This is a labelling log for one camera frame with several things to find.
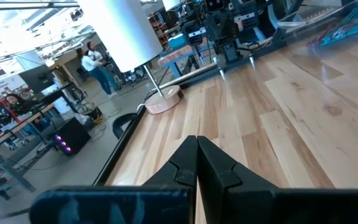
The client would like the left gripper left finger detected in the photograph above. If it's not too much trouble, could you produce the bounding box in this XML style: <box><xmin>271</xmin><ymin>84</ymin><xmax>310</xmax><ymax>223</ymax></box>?
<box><xmin>141</xmin><ymin>135</ymin><xmax>198</xmax><ymax>188</ymax></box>

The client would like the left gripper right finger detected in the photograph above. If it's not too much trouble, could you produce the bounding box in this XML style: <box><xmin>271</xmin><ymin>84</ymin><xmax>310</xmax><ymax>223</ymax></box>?
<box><xmin>196</xmin><ymin>135</ymin><xmax>280</xmax><ymax>191</ymax></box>

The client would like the blue workbench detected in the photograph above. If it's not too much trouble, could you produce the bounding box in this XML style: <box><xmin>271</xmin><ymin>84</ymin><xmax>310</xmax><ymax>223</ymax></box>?
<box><xmin>157</xmin><ymin>32</ymin><xmax>217</xmax><ymax>78</ymax></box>

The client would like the clear plastic tray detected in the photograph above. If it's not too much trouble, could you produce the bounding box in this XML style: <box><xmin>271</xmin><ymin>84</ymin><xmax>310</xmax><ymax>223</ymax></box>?
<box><xmin>277</xmin><ymin>0</ymin><xmax>358</xmax><ymax>68</ymax></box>

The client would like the white lamp with wooden base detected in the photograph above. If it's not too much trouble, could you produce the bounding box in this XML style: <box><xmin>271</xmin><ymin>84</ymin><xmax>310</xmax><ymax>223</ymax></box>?
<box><xmin>76</xmin><ymin>0</ymin><xmax>185</xmax><ymax>115</ymax></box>

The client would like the black computer tower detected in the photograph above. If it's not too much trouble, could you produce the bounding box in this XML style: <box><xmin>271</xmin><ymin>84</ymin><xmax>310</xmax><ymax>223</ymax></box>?
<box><xmin>53</xmin><ymin>116</ymin><xmax>92</xmax><ymax>156</ymax></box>

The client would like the person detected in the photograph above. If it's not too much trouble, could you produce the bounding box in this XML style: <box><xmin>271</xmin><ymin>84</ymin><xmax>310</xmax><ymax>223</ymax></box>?
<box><xmin>4</xmin><ymin>92</ymin><xmax>43</xmax><ymax>131</ymax></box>
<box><xmin>86</xmin><ymin>41</ymin><xmax>122</xmax><ymax>91</ymax></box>
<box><xmin>75</xmin><ymin>47</ymin><xmax>117</xmax><ymax>97</ymax></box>

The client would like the wooden workbench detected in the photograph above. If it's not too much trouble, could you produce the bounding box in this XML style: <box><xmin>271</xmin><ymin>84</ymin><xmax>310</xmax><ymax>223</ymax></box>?
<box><xmin>0</xmin><ymin>102</ymin><xmax>57</xmax><ymax>200</ymax></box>

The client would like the black display panel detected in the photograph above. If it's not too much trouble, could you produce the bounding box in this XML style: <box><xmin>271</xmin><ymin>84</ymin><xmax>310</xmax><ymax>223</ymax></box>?
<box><xmin>19</xmin><ymin>64</ymin><xmax>56</xmax><ymax>94</ymax></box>

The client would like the black curved frame bracket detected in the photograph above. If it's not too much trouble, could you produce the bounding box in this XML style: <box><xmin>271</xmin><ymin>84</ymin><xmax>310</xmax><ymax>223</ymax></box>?
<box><xmin>112</xmin><ymin>112</ymin><xmax>138</xmax><ymax>140</ymax></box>

